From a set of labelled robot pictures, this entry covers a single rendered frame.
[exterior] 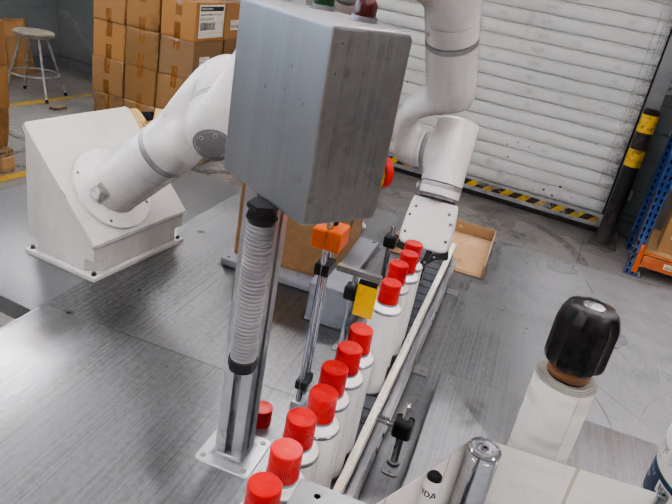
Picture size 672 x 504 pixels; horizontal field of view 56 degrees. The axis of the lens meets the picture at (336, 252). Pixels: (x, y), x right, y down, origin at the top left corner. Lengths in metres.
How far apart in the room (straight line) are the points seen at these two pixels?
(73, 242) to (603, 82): 4.21
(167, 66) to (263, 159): 3.91
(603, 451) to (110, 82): 4.28
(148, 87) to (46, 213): 3.28
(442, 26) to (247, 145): 0.47
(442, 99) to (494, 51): 4.00
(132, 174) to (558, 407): 0.90
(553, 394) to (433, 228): 0.47
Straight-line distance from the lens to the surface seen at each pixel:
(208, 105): 1.13
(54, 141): 1.46
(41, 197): 1.46
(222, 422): 0.96
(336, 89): 0.58
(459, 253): 1.84
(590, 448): 1.16
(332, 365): 0.77
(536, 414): 0.94
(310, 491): 0.53
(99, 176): 1.41
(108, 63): 4.88
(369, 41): 0.59
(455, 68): 1.10
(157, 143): 1.28
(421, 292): 1.45
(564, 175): 5.18
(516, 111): 5.14
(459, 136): 1.25
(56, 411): 1.09
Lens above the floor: 1.52
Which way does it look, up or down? 24 degrees down
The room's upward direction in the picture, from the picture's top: 11 degrees clockwise
